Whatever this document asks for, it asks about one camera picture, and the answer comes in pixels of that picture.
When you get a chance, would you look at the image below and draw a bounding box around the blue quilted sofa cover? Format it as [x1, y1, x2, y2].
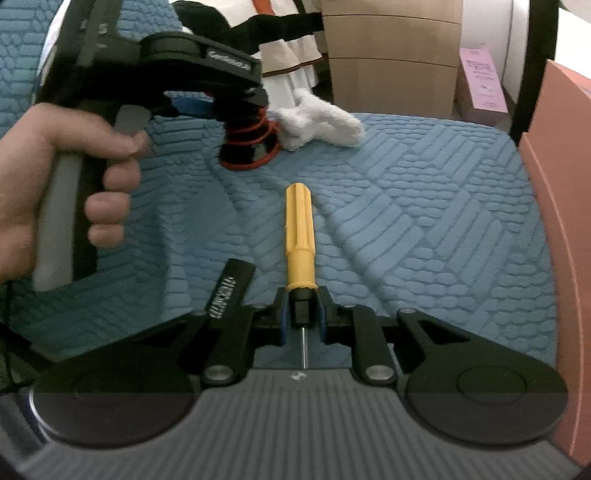
[0, 0, 558, 370]

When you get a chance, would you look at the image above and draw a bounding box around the pink open storage box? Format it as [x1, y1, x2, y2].
[519, 61, 590, 465]

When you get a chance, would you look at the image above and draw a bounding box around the yellow handled screwdriver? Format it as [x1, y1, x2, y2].
[284, 183, 318, 369]

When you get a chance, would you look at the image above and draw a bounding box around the wooden bedside drawer cabinet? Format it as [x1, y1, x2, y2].
[322, 0, 463, 118]

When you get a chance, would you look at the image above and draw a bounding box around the black lighter with white print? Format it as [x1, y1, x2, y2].
[205, 258, 256, 321]

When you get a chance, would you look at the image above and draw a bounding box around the black red yarn doll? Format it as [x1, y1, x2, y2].
[218, 107, 281, 171]

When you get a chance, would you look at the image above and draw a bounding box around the white plush toy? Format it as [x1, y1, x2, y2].
[274, 89, 366, 152]

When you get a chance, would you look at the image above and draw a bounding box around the person's left hand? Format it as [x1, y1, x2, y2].
[1, 103, 149, 282]

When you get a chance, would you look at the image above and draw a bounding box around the striped cream orange black blanket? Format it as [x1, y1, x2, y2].
[171, 1, 324, 110]

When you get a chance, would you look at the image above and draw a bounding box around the pink paper bag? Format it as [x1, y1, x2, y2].
[456, 47, 508, 127]

